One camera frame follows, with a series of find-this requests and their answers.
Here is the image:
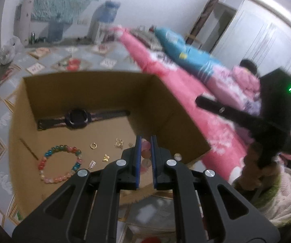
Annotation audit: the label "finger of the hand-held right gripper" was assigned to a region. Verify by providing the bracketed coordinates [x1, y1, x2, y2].
[195, 95, 265, 132]

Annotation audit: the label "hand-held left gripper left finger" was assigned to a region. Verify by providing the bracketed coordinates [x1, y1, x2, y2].
[12, 135, 143, 243]

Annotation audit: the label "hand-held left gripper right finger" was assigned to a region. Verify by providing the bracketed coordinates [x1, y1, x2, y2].
[150, 135, 281, 243]

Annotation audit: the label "pink bead bracelet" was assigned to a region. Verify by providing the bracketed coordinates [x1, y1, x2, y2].
[140, 139, 183, 174]

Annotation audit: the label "black smart watch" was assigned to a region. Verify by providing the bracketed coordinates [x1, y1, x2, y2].
[37, 108, 131, 131]

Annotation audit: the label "brown cardboard box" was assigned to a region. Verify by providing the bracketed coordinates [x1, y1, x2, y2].
[9, 71, 212, 219]

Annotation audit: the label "colourful bead bracelet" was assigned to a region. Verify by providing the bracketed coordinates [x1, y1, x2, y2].
[37, 145, 83, 182]

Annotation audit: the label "person's right forearm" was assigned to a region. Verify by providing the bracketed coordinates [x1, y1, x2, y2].
[233, 175, 280, 208]

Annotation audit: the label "person's right hand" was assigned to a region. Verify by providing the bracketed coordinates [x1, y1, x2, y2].
[243, 152, 279, 191]

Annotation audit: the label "pink quilt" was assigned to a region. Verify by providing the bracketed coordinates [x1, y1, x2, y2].
[206, 64, 262, 114]

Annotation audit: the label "red floral blanket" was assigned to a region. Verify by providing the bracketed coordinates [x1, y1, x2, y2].
[110, 25, 262, 183]

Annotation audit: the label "blue pillow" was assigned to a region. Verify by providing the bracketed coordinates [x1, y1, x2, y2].
[154, 27, 223, 78]

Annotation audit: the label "white wardrobe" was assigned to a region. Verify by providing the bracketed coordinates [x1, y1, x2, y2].
[211, 0, 291, 86]

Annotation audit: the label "wooden chair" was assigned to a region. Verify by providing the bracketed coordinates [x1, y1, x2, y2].
[186, 32, 204, 47]

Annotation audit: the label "white fleece garment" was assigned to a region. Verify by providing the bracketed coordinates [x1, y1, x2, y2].
[270, 167, 291, 227]

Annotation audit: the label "grey patterned pillow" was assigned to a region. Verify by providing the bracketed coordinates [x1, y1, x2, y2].
[130, 27, 161, 48]

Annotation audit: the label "white water dispenser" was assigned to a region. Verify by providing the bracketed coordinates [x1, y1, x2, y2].
[88, 20, 110, 42]

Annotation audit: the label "clear water jug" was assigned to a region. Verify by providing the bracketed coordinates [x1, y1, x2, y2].
[48, 18, 65, 42]

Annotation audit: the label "clear plastic bags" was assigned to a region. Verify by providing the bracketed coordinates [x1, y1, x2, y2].
[2, 36, 24, 64]

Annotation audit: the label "wooden door frame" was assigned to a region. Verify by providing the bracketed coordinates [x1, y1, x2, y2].
[188, 0, 237, 53]

